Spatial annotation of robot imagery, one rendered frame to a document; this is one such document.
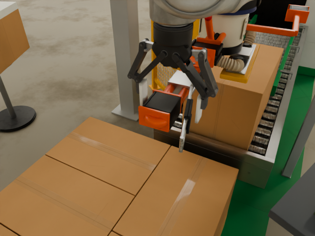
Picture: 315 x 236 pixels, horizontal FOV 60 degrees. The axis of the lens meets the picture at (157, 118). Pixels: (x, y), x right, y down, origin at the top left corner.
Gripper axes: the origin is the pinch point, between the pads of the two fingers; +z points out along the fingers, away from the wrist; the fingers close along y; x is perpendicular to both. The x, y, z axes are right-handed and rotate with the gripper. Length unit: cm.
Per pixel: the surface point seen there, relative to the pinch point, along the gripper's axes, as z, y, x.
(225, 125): 57, -6, -72
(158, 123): -0.3, 0.3, 6.4
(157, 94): -2.1, 3.8, -1.4
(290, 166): 116, -53, -118
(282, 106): 68, -34, -120
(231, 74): 11.3, -7.3, -43.3
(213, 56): -0.5, -2.3, -30.0
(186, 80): -1.3, 0.1, -11.5
